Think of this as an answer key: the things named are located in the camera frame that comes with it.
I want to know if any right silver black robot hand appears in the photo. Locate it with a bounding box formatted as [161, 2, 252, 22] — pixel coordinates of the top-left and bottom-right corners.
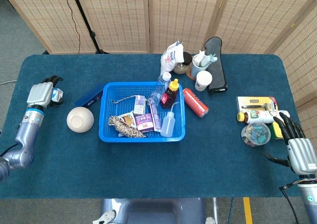
[263, 112, 317, 175]

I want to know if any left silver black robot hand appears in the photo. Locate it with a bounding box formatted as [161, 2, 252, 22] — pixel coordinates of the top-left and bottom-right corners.
[26, 75, 64, 109]

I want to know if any white blue carton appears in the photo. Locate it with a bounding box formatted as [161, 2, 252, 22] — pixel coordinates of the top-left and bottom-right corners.
[51, 88, 64, 103]

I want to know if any beige ribbed bowl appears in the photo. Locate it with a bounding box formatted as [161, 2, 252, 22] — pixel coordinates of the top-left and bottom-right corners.
[66, 107, 95, 132]

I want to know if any dark blue rectangular box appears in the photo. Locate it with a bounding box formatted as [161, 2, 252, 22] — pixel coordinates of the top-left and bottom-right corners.
[74, 83, 105, 108]

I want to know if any orange cylindrical can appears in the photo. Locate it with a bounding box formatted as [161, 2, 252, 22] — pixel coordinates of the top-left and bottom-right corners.
[182, 87, 210, 117]

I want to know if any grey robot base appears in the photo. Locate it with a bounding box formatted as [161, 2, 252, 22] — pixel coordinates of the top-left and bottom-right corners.
[93, 198, 216, 224]

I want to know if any blue plastic perforated basket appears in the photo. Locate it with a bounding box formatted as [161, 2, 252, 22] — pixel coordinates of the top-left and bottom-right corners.
[98, 81, 186, 143]

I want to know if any yellow green sponge block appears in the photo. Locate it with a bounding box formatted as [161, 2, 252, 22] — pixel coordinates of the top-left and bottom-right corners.
[269, 121, 284, 140]

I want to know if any clear tub of binder clips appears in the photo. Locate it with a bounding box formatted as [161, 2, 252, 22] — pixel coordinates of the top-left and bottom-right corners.
[241, 121, 271, 148]

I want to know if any white drink bottle yellow cap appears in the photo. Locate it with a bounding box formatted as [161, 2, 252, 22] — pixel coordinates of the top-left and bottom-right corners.
[237, 109, 290, 124]

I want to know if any yellow razor blister pack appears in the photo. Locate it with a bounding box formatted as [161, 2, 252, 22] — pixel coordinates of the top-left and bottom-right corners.
[237, 96, 280, 115]

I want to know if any yellow floor tape strip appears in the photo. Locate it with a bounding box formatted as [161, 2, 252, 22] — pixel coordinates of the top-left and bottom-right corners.
[243, 197, 253, 224]

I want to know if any black tripod stand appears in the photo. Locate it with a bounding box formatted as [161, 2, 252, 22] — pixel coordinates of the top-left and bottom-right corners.
[68, 0, 111, 55]

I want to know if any white orange snack packet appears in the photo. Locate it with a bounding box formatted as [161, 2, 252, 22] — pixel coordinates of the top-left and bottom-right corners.
[116, 112, 137, 129]

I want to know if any bamboo folding screen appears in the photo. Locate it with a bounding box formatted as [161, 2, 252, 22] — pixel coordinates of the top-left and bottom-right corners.
[0, 0, 317, 125]

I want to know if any grey folded towel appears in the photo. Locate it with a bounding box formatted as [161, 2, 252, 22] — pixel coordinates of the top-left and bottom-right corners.
[203, 36, 229, 95]

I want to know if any long purple carton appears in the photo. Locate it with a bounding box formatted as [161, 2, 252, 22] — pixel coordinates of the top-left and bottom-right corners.
[148, 102, 163, 132]

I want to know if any clear plastic water bottle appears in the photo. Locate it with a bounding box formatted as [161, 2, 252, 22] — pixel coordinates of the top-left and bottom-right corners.
[148, 72, 172, 106]

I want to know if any white floral paper cup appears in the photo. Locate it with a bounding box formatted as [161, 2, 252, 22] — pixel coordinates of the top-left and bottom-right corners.
[194, 70, 213, 92]

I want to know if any honey bear bottle yellow cap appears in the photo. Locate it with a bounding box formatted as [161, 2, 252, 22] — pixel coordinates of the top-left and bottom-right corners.
[160, 78, 179, 109]

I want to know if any clear squeeze wash bottle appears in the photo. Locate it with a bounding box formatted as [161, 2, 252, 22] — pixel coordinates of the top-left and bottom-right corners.
[160, 102, 179, 138]

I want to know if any light blue toothbrush cup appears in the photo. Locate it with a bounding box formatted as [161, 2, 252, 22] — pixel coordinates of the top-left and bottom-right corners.
[190, 54, 211, 78]

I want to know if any brown round coaster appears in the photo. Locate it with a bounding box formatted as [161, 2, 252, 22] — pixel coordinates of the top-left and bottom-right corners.
[185, 62, 198, 80]

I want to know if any white blue-print plastic bag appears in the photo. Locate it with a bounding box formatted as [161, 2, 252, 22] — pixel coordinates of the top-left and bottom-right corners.
[160, 40, 185, 75]

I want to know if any teal table cover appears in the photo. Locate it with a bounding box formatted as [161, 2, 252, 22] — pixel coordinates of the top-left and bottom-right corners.
[0, 54, 307, 200]

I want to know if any white toothpaste tube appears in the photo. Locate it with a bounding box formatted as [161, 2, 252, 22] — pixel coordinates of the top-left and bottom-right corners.
[195, 50, 208, 66]

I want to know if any glass jar black lid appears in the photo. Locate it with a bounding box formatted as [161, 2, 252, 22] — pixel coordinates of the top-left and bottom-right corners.
[172, 52, 193, 75]

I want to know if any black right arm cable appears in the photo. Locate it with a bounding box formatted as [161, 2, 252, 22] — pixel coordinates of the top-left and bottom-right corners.
[279, 183, 302, 224]

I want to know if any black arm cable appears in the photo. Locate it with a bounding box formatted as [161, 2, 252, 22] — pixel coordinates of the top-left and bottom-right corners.
[279, 183, 302, 224]
[0, 144, 18, 158]

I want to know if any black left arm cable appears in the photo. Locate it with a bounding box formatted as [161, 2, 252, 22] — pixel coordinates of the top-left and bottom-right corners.
[0, 144, 18, 158]

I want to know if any black hanging cable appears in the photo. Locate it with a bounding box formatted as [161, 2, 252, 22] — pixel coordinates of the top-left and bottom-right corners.
[61, 0, 81, 54]

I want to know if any braided brown white rope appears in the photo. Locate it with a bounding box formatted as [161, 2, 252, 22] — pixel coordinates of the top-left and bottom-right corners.
[108, 94, 147, 138]

